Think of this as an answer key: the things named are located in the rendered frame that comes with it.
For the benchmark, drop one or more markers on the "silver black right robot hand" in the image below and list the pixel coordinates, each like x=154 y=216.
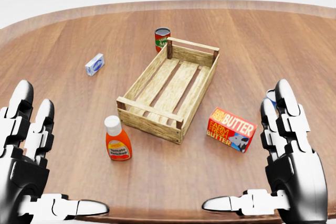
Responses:
x=302 y=171

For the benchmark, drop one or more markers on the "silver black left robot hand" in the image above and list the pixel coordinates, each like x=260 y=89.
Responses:
x=25 y=171

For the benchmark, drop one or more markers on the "red butter box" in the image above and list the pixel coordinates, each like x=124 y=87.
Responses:
x=231 y=129

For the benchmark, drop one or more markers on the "wooden slat tray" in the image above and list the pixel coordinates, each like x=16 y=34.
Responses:
x=170 y=93

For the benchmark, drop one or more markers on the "blue white item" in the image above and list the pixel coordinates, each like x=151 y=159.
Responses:
x=270 y=96

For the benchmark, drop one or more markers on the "orange ketchup bottle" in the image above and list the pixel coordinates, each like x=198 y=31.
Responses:
x=118 y=141

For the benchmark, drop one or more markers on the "small blue white box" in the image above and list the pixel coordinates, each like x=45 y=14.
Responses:
x=95 y=64

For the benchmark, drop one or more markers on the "red tomato sauce tin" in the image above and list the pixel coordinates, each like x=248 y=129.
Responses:
x=160 y=41

